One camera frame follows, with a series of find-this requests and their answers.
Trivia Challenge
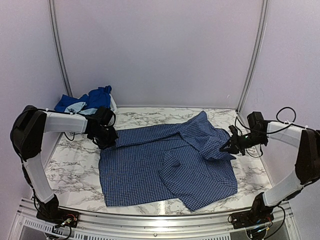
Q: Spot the right aluminium corner post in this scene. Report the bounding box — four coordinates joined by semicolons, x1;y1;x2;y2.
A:
236;0;269;113

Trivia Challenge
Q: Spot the left aluminium corner post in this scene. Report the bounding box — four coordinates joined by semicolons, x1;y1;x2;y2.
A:
48;0;73;97

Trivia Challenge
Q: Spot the white plastic laundry basket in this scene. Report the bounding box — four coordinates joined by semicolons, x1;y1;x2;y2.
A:
64;94;118;142

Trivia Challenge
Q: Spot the aluminium front frame rail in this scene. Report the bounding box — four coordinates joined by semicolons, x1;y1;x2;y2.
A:
8;198;302;240

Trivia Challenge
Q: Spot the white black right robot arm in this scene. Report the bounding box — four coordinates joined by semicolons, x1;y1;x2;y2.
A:
219;111;320;229

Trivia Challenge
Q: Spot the light blue garment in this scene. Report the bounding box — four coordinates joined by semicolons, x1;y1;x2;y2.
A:
64;101;98;115

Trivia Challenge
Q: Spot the blue checked shirt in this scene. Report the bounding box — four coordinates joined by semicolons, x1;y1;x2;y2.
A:
98;111;238;211

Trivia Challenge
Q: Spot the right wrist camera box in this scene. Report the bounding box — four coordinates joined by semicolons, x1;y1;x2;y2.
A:
228;125;238;136

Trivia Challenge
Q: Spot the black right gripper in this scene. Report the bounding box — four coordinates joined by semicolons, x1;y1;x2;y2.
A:
219;131;266;156

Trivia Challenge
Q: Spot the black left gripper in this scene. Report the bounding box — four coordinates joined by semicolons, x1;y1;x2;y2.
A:
91;125;119;150

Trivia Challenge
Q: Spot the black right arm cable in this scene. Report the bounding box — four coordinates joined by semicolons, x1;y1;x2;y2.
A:
234;106;298;158

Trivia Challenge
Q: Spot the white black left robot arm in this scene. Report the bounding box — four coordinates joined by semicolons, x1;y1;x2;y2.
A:
10;105;118;223

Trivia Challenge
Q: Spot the royal blue garment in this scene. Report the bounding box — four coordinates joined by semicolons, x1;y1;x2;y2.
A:
54;85;112;113

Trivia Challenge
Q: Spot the aluminium corner post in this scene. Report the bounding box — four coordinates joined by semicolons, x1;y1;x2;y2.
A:
236;0;269;113
48;0;73;97

